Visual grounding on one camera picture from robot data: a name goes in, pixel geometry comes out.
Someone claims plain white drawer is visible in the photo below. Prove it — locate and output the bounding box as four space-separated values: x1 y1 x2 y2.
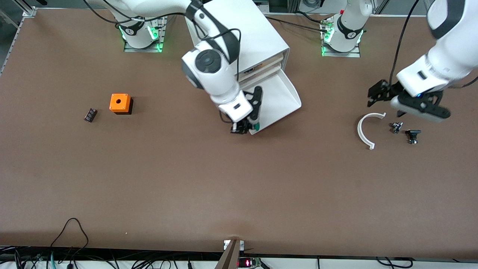
239 69 302 135
239 63 283 81

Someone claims black button component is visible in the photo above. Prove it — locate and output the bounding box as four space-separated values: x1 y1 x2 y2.
405 129 422 145

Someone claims labelled white drawer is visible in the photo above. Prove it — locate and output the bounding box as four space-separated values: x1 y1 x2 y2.
239 53 286 75

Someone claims white drawer cabinet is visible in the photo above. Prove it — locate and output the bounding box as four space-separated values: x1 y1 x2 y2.
185 0 291 83

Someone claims white curved plastic arc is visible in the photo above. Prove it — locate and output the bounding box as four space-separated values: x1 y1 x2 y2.
357 112 387 150

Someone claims orange box with hole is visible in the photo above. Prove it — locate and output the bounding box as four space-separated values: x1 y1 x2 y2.
109 93 133 115

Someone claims red lit electronic device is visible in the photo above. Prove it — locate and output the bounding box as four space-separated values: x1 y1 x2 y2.
238 257 263 268

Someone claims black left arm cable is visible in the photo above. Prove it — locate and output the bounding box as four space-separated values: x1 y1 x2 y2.
388 0 420 87

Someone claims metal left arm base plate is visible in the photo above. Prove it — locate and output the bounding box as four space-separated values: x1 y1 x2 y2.
321 17 361 58

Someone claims black table cable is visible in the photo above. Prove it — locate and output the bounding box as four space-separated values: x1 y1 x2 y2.
264 16 329 33
295 10 331 25

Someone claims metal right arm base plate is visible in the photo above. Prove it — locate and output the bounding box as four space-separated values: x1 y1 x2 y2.
123 15 165 53

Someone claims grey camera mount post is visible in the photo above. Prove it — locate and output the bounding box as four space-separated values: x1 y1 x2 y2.
215 239 245 269

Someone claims black coiled cable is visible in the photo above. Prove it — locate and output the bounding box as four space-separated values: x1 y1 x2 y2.
375 257 414 269

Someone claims looped black cable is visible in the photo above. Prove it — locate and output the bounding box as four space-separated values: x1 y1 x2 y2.
50 218 90 259

